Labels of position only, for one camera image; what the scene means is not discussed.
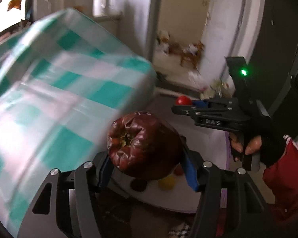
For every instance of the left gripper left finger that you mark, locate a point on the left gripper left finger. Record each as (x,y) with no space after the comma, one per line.
(49,212)

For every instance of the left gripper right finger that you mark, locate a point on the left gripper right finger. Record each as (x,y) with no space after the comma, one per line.
(246,215)

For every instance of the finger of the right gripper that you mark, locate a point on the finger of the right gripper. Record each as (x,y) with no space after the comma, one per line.
(216,102)
(185,110)

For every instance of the large red tomato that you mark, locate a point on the large red tomato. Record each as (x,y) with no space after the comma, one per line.
(184,100)

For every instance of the dark red shrivelled apple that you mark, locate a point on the dark red shrivelled apple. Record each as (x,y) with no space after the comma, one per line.
(143,146)

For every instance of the small dark dried fruit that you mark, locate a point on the small dark dried fruit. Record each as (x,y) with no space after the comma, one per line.
(138,185)

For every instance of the small yellow fruit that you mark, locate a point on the small yellow fruit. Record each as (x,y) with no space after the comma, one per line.
(167,183)

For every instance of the right hand black glove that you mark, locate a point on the right hand black glove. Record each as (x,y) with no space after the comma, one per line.
(269,144)

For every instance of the wooden small chair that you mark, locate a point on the wooden small chair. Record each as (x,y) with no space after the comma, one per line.
(192,53)

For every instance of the white box purple rim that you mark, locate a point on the white box purple rim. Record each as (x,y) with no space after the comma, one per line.
(212,145)

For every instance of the teal checkered tablecloth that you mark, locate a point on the teal checkered tablecloth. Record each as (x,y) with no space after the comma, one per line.
(63,81)

